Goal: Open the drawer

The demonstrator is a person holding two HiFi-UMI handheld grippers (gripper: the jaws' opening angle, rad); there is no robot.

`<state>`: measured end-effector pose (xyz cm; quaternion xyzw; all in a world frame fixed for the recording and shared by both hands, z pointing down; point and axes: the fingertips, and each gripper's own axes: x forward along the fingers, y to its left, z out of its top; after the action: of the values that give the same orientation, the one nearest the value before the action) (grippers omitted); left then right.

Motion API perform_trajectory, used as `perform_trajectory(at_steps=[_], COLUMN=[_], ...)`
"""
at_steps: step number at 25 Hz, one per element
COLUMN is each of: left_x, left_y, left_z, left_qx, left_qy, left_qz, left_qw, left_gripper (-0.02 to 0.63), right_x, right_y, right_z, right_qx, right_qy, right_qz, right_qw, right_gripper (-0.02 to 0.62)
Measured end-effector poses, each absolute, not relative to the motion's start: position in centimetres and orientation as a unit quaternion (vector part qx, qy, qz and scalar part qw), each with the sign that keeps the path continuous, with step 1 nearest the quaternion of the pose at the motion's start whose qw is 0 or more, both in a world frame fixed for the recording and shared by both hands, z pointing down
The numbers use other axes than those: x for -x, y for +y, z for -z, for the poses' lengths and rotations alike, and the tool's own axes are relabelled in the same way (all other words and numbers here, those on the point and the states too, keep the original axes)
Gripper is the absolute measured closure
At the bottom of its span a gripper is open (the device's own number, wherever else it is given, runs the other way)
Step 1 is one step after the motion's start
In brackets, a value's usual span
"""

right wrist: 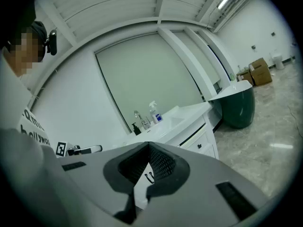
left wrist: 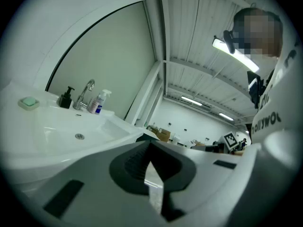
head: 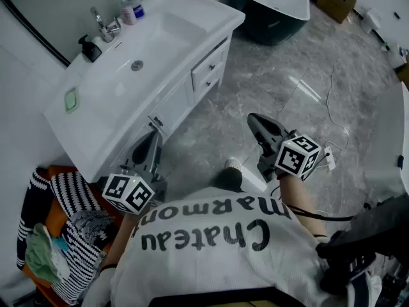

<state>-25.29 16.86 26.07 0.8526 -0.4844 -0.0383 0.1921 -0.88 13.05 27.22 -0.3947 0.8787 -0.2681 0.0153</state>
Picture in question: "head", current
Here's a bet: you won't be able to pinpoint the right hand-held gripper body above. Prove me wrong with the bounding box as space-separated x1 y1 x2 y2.
247 113 322 182

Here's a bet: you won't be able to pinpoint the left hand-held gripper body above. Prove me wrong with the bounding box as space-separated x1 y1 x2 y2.
102 129 169 216

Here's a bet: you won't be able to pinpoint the white vanity drawer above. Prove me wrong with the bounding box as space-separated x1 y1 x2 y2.
192 63 225 104
190 47 227 88

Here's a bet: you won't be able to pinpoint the person's right forearm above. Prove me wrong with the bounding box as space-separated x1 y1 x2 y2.
279 173 329 240

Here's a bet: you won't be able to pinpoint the white power strip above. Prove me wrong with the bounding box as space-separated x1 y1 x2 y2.
322 146 336 171

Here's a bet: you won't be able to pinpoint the person's white shoe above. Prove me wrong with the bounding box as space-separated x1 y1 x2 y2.
225 157 242 172

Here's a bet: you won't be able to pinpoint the white vanity cabinet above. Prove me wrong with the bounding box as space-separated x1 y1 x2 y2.
110 33 233 178

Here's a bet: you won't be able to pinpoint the person's black trousers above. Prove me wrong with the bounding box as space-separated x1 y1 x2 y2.
212 168 243 193

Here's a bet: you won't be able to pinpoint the black grey patterned pouch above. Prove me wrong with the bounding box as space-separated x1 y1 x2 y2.
70 209 114 246

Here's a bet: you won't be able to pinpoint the green soap bar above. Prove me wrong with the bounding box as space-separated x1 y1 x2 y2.
63 87 80 113

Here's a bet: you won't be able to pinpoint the black bag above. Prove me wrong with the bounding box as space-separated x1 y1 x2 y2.
316 193 409 294

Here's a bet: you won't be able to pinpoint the black soap dispenser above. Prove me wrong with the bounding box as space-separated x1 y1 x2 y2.
78 35 103 63

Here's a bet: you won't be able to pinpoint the person's white printed shirt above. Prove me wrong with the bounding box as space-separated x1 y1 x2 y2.
110 189 383 307

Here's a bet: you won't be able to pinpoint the chrome faucet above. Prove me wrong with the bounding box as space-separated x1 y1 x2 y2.
90 6 122 43

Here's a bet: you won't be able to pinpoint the dark bathtub white inside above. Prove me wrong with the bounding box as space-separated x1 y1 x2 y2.
229 0 311 47

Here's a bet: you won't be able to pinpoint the green cloth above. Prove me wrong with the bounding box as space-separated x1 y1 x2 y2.
25 223 70 283

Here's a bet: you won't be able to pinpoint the clear spray bottle blue label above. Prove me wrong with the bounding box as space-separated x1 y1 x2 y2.
120 0 145 20

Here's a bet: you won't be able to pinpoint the brown cardboard box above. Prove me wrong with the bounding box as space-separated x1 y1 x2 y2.
316 0 357 24

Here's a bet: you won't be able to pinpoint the black framed mirror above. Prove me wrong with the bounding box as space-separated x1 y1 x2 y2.
0 0 167 68

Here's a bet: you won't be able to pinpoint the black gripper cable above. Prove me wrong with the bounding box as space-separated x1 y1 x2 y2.
270 184 371 222

